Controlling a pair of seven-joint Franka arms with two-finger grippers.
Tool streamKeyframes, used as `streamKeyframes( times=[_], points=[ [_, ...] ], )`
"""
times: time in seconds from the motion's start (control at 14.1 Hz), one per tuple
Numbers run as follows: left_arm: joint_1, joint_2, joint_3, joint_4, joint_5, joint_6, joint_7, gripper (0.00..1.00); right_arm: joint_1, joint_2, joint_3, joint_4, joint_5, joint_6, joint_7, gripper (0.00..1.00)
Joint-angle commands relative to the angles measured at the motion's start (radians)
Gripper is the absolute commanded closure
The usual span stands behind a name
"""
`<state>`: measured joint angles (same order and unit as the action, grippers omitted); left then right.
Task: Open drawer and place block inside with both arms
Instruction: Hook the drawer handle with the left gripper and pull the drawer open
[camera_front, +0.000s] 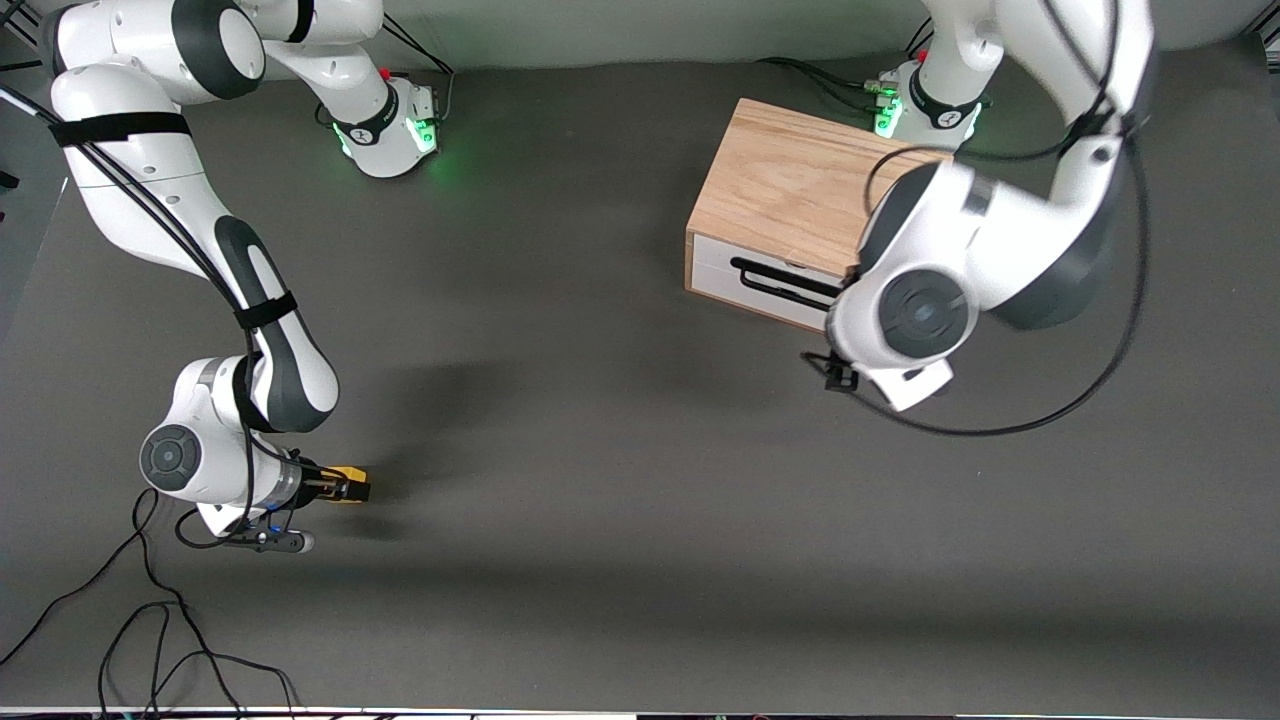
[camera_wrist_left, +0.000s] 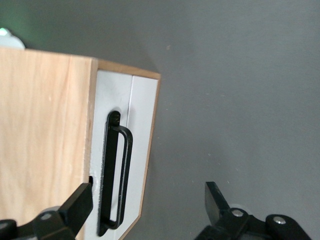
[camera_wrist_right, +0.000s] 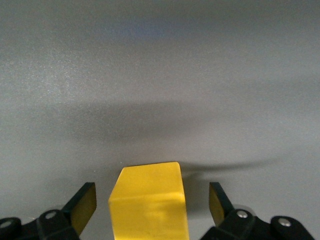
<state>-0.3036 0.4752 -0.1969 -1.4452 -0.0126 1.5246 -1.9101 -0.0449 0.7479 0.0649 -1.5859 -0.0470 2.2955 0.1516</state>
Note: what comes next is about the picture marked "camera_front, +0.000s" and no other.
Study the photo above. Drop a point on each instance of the yellow wooden block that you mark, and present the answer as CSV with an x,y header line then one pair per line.
x,y
350,474

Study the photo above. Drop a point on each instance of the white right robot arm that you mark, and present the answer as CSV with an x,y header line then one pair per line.
x,y
130,60

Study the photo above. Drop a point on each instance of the wooden drawer cabinet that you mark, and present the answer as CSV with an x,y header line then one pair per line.
x,y
770,190

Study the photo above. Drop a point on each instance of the dark grey table mat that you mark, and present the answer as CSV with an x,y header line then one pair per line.
x,y
640,500

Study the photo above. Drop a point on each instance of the aluminium frame profile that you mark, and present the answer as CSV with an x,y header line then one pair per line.
x,y
1265,38

